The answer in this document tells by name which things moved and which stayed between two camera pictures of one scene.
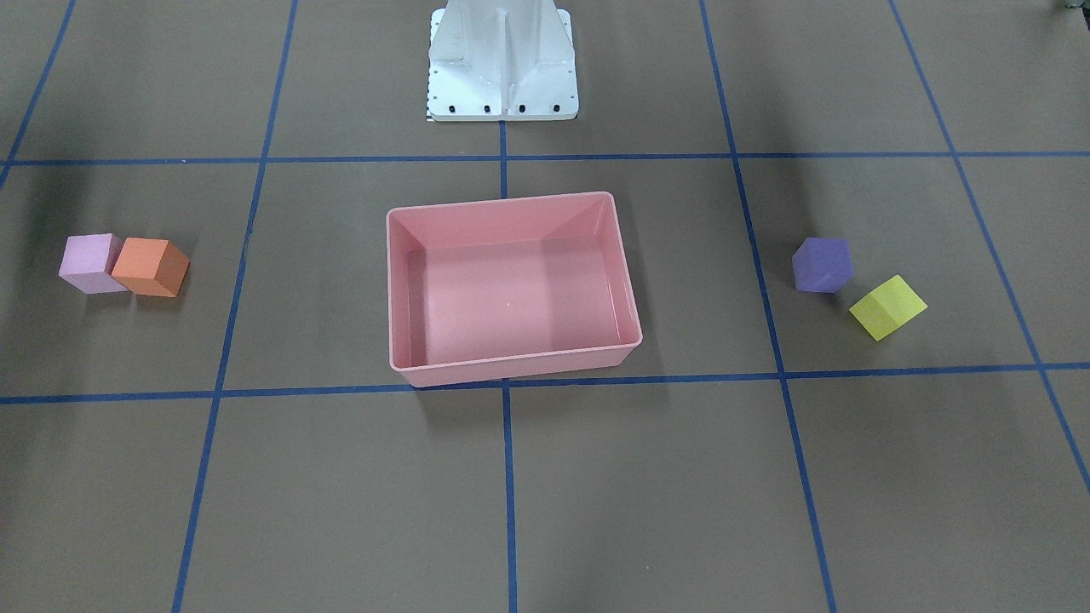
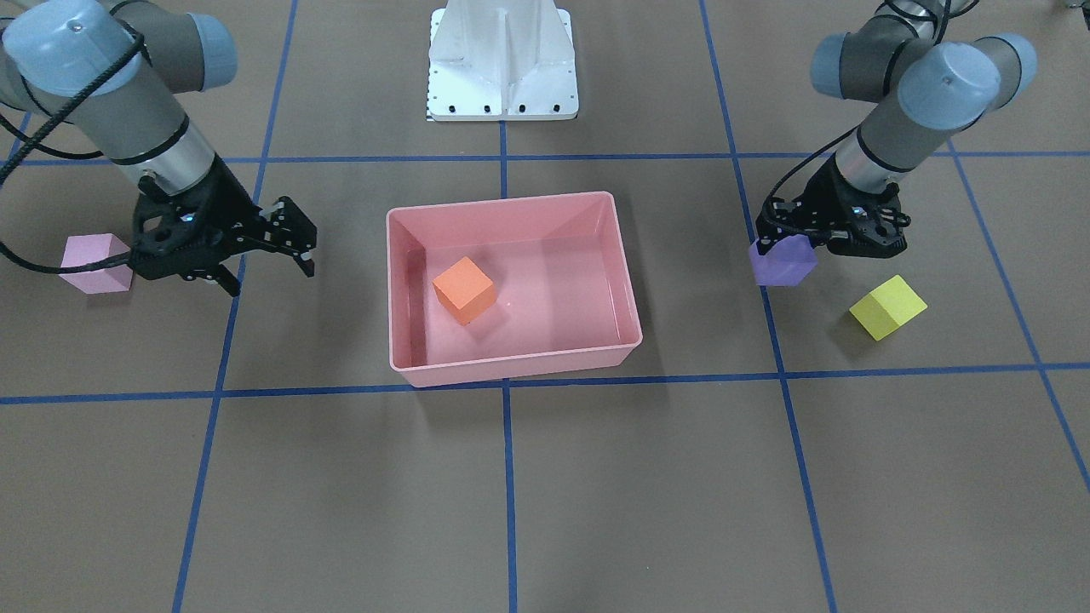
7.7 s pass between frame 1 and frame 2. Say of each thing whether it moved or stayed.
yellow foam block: stayed
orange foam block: moved
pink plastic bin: stayed
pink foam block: stayed
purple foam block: moved
